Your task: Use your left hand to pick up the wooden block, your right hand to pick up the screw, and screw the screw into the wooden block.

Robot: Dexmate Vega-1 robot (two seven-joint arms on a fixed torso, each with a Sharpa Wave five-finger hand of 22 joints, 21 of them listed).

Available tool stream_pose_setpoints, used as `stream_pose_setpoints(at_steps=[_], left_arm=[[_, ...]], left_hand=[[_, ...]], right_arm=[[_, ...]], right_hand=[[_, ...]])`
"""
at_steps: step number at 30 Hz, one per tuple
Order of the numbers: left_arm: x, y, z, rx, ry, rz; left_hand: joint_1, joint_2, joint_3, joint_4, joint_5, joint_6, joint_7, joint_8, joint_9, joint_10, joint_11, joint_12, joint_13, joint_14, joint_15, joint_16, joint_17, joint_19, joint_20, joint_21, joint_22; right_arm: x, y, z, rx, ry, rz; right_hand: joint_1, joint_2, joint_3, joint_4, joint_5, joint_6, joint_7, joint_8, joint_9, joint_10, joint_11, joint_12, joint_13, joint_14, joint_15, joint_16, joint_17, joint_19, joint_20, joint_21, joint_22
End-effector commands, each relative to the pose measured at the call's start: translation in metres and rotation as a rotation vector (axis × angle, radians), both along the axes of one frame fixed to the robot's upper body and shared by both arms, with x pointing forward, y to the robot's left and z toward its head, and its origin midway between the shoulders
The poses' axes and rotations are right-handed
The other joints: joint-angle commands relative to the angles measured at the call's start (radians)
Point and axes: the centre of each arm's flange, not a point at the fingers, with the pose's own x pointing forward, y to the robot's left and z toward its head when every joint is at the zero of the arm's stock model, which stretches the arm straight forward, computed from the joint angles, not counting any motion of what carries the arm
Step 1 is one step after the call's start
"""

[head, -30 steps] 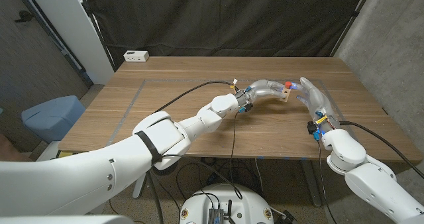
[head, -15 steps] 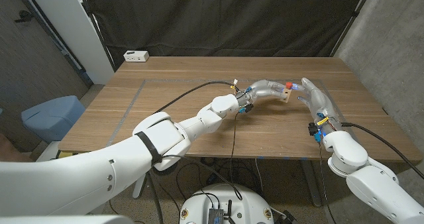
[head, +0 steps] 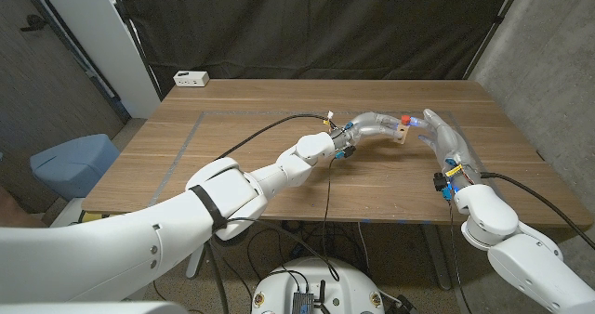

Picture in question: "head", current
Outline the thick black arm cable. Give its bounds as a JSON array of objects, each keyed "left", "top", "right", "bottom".
[
  {"left": 479, "top": 171, "right": 595, "bottom": 251},
  {"left": 214, "top": 113, "right": 332, "bottom": 162}
]

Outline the black door handle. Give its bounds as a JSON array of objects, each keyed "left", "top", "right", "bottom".
[{"left": 19, "top": 13, "right": 47, "bottom": 32}]

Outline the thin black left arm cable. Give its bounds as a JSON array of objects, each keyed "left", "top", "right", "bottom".
[{"left": 225, "top": 156, "right": 341, "bottom": 282}]

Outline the black floor cable tangle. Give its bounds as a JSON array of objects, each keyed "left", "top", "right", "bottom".
[{"left": 245, "top": 219, "right": 373, "bottom": 282}]

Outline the person's bare leg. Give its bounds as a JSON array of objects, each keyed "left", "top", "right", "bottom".
[{"left": 0, "top": 186, "right": 47, "bottom": 229}]

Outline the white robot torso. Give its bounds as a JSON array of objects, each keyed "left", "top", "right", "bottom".
[{"left": 250, "top": 256, "right": 386, "bottom": 314}]

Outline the black curtain backdrop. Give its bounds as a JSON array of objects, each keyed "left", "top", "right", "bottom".
[{"left": 113, "top": 0, "right": 517, "bottom": 97}]

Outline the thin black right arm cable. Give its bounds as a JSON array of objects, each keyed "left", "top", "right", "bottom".
[{"left": 448, "top": 200, "right": 474, "bottom": 314}]

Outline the black backdrop stand pole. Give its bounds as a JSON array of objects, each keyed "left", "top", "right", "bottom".
[
  {"left": 109, "top": 0, "right": 164, "bottom": 101},
  {"left": 462, "top": 0, "right": 529, "bottom": 81}
]

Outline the white power strip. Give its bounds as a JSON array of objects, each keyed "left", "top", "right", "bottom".
[{"left": 172, "top": 70, "right": 210, "bottom": 88}]

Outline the blue padded stool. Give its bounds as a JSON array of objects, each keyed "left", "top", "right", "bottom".
[{"left": 29, "top": 133, "right": 121, "bottom": 202}]

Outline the white cabinet panel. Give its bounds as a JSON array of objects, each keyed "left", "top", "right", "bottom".
[{"left": 34, "top": 0, "right": 162, "bottom": 119}]

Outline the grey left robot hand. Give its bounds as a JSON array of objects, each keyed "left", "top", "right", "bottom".
[{"left": 330, "top": 111, "right": 404, "bottom": 160}]

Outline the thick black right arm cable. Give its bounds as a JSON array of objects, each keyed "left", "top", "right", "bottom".
[{"left": 479, "top": 171, "right": 595, "bottom": 251}]

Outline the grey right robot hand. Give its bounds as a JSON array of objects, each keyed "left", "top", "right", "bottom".
[{"left": 408, "top": 108, "right": 483, "bottom": 202}]

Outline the white table leg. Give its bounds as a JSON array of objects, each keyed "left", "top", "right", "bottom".
[{"left": 185, "top": 242, "right": 206, "bottom": 280}]

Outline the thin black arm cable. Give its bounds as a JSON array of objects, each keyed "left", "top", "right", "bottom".
[
  {"left": 448, "top": 200, "right": 474, "bottom": 314},
  {"left": 225, "top": 156, "right": 341, "bottom": 282}
]

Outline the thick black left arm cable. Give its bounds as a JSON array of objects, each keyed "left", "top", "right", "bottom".
[{"left": 214, "top": 113, "right": 332, "bottom": 162}]

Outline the black round floor fan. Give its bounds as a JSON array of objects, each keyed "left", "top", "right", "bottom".
[{"left": 218, "top": 223, "right": 250, "bottom": 248}]

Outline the white floor cable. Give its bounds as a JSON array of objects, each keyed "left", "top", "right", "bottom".
[{"left": 356, "top": 221, "right": 371, "bottom": 273}]

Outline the grey table leg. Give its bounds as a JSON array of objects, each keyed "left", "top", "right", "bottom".
[{"left": 420, "top": 224, "right": 452, "bottom": 291}]

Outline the grey electronics module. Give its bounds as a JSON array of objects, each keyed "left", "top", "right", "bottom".
[{"left": 291, "top": 291, "right": 316, "bottom": 314}]

